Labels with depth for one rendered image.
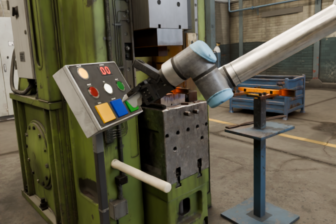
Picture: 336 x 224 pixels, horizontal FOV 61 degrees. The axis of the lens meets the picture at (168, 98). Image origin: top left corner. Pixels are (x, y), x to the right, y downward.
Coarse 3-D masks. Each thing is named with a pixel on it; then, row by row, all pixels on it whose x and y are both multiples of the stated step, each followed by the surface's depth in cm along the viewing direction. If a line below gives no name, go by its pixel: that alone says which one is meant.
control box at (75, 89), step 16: (80, 64) 115; (96, 64) 124; (112, 64) 135; (64, 80) 108; (80, 80) 110; (96, 80) 118; (112, 80) 128; (64, 96) 110; (80, 96) 107; (96, 96) 113; (112, 96) 122; (80, 112) 108; (96, 112) 108; (128, 112) 126; (96, 128) 106
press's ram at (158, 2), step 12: (132, 0) 162; (144, 0) 154; (156, 0) 156; (168, 0) 162; (180, 0) 168; (132, 12) 163; (144, 12) 156; (156, 12) 156; (168, 12) 162; (180, 12) 169; (144, 24) 157; (156, 24) 157; (168, 24) 163; (180, 24) 170
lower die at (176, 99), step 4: (172, 92) 170; (164, 96) 166; (168, 96) 168; (172, 96) 170; (176, 96) 172; (180, 96) 175; (184, 96) 177; (160, 100) 164; (164, 100) 166; (168, 100) 168; (172, 100) 170; (176, 100) 173; (180, 100) 175; (184, 100) 177; (164, 104) 166; (168, 104) 168; (172, 104) 171; (176, 104) 173
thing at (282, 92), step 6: (240, 90) 208; (246, 90) 203; (252, 90) 199; (258, 90) 196; (264, 90) 192; (276, 90) 185; (282, 90) 183; (288, 90) 179; (294, 90) 177; (288, 96) 179; (294, 96) 177
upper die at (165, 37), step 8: (136, 32) 171; (144, 32) 166; (152, 32) 161; (160, 32) 160; (168, 32) 164; (176, 32) 168; (136, 40) 172; (144, 40) 167; (152, 40) 162; (160, 40) 160; (168, 40) 164; (176, 40) 168
